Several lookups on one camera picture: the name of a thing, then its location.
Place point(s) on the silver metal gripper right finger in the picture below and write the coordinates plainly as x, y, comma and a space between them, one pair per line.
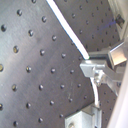
101, 66

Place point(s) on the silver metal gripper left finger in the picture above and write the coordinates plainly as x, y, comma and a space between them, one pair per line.
88, 117

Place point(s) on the white frame with black clip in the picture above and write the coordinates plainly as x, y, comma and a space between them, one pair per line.
119, 9

